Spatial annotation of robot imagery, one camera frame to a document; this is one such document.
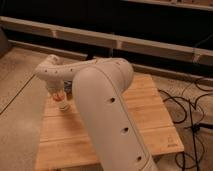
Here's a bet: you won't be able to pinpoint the orange pepper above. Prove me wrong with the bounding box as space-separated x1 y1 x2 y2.
53 94 63 101

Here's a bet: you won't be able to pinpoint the blue grey small object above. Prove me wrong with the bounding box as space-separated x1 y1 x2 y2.
64 81 72 94

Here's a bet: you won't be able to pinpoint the black cables on floor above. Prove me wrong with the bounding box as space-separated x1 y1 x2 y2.
158 77 213 171

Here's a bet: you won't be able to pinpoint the wooden shelf rail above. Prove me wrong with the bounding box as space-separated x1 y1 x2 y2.
0 16 213 66

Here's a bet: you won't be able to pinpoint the wooden board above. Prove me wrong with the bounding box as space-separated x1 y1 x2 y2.
35 74 184 171

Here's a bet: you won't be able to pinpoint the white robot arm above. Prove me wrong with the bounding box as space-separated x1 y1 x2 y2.
35 55 158 171

